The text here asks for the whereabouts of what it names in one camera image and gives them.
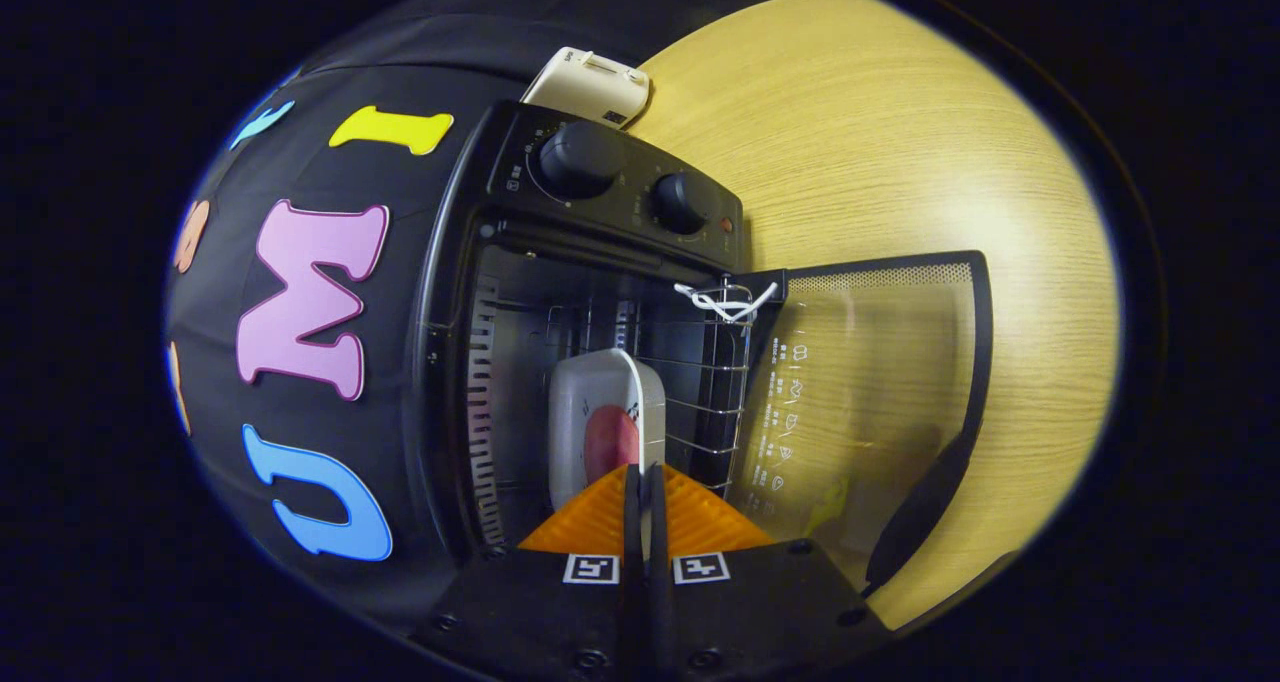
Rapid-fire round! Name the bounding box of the black backdrop cloth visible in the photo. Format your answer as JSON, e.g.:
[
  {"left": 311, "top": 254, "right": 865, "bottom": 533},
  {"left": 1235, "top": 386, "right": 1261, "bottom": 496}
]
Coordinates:
[{"left": 165, "top": 0, "right": 831, "bottom": 643}]

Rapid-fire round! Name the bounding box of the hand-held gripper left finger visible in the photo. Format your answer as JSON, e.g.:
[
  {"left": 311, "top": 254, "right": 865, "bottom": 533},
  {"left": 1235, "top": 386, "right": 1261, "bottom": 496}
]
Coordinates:
[{"left": 415, "top": 462, "right": 646, "bottom": 678}]

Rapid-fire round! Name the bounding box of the white string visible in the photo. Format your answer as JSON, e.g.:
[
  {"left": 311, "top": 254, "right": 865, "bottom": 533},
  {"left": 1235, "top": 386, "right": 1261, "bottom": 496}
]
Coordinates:
[{"left": 673, "top": 280, "right": 781, "bottom": 325}]

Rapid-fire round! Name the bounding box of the white square plate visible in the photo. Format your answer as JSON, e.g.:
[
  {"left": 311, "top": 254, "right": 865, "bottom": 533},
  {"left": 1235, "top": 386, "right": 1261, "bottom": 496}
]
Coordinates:
[{"left": 547, "top": 348, "right": 668, "bottom": 561}]

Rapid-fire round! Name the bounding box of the white pop-up toaster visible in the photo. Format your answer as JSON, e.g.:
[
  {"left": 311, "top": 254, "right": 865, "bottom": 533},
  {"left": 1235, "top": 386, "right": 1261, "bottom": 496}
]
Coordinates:
[{"left": 520, "top": 46, "right": 652, "bottom": 130}]

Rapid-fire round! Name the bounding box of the pink ham slice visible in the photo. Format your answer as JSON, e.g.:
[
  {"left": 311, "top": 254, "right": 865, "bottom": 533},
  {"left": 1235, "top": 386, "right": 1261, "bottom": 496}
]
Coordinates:
[{"left": 584, "top": 405, "right": 641, "bottom": 485}]

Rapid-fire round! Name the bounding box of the black toaster oven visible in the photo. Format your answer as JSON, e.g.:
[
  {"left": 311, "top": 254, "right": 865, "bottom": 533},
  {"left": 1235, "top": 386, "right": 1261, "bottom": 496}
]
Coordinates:
[{"left": 410, "top": 99, "right": 994, "bottom": 598}]

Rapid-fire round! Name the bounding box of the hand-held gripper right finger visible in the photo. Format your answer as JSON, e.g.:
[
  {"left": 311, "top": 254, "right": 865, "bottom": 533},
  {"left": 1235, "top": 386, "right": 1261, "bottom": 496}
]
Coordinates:
[{"left": 645, "top": 462, "right": 891, "bottom": 678}]

